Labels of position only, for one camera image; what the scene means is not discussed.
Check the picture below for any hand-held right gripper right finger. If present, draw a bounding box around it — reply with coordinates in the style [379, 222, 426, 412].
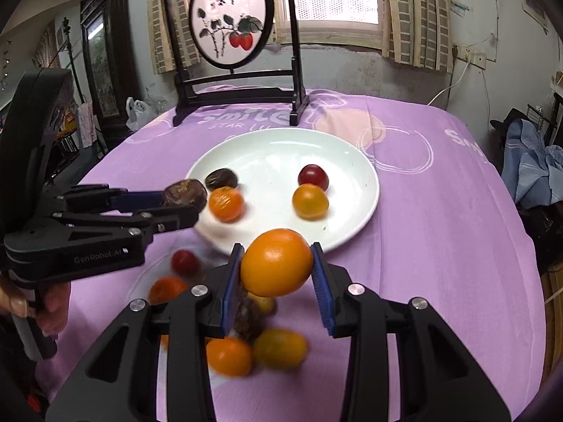
[309, 242, 511, 422]

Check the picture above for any beige checked curtain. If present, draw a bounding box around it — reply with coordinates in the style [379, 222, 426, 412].
[146, 0, 203, 75]
[380, 0, 454, 73]

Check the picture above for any blue clothing pile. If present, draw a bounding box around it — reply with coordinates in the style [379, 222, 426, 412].
[501, 119, 563, 207]

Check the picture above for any purple printed tablecloth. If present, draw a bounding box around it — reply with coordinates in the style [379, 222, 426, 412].
[35, 85, 546, 422]

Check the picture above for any dark wrinkled passion fruit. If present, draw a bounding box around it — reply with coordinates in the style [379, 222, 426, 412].
[205, 168, 239, 192]
[233, 296, 268, 344]

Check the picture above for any dark red plum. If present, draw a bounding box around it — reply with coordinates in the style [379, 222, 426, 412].
[298, 164, 330, 191]

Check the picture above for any small yellow-green fruit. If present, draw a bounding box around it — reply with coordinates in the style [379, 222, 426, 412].
[248, 294, 278, 316]

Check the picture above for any person's left hand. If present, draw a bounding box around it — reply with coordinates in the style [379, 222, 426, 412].
[0, 273, 72, 339]

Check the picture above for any white plastic bag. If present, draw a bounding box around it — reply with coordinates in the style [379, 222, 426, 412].
[125, 97, 152, 132]

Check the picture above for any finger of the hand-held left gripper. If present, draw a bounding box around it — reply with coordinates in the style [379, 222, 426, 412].
[62, 186, 168, 212]
[50, 206, 201, 251]

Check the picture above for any pink hanging cloth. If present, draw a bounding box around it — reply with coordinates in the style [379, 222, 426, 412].
[76, 102, 96, 148]

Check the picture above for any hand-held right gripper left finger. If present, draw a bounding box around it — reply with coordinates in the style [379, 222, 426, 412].
[45, 243, 245, 422]

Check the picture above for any black tripod stand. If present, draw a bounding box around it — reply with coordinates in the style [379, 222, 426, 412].
[62, 18, 86, 104]

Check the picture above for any dark wooden framed cabinet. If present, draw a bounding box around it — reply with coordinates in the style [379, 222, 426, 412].
[79, 0, 144, 148]

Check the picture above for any black hat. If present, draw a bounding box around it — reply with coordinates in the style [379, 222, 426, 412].
[489, 108, 529, 132]

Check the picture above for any yellow-orange round fruit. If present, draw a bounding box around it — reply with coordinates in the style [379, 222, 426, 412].
[253, 328, 309, 369]
[292, 183, 330, 221]

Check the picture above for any red cherry tomato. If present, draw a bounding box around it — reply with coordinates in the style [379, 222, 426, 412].
[171, 250, 201, 277]

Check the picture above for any white cable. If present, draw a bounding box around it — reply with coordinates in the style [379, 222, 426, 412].
[426, 57, 470, 106]

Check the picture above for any white wall socket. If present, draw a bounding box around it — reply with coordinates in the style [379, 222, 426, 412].
[453, 45, 488, 70]

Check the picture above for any large smooth orange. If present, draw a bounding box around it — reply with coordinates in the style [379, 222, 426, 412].
[240, 228, 315, 298]

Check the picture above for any white round plate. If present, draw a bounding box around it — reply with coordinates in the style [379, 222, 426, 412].
[185, 128, 380, 257]

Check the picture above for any brown wrinkled passion fruit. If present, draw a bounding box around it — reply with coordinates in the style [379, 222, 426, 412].
[160, 179, 208, 211]

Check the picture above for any wall vent grille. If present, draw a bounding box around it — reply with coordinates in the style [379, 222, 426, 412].
[521, 0, 548, 27]

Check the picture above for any round painted screen black stand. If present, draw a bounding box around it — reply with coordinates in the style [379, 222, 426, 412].
[163, 0, 310, 127]

